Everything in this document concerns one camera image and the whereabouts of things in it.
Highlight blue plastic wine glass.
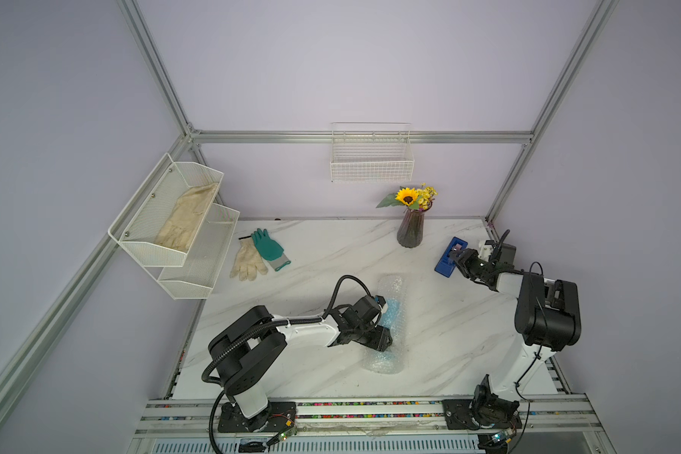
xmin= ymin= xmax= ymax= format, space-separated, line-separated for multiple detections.
xmin=378 ymin=298 xmax=403 ymax=353

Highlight clear bubble wrap sheet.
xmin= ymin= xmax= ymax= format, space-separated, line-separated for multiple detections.
xmin=362 ymin=274 xmax=409 ymax=375

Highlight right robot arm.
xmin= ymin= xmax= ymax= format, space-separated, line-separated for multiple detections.
xmin=446 ymin=231 xmax=582 ymax=429

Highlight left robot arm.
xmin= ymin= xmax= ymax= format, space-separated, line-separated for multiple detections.
xmin=201 ymin=295 xmax=393 ymax=419

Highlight blue tape dispenser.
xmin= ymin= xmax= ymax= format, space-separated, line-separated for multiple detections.
xmin=434 ymin=236 xmax=468 ymax=278

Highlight dark glass flower vase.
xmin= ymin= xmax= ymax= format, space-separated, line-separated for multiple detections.
xmin=396 ymin=209 xmax=425 ymax=249

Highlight sunflower bouquet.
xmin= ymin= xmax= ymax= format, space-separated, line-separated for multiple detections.
xmin=376 ymin=185 xmax=438 ymax=212

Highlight green work glove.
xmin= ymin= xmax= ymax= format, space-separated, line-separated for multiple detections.
xmin=251 ymin=229 xmax=291 ymax=272

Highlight beige work glove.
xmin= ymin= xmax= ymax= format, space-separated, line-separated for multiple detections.
xmin=230 ymin=236 xmax=268 ymax=282

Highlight lower white mesh shelf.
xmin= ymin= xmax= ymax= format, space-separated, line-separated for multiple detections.
xmin=156 ymin=204 xmax=239 ymax=300

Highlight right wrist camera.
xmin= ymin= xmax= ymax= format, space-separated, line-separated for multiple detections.
xmin=478 ymin=239 xmax=497 ymax=261

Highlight black corrugated cable hose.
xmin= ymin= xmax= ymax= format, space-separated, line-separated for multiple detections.
xmin=201 ymin=274 xmax=373 ymax=454

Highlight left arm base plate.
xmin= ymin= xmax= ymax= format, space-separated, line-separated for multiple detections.
xmin=216 ymin=401 xmax=297 ymax=433

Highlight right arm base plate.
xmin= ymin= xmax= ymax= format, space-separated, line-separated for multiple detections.
xmin=442 ymin=399 xmax=522 ymax=431

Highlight white wire wall basket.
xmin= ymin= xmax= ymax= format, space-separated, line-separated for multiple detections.
xmin=330 ymin=122 xmax=415 ymax=183

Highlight aluminium front rail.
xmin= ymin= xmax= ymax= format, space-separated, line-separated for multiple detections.
xmin=128 ymin=395 xmax=614 ymax=453

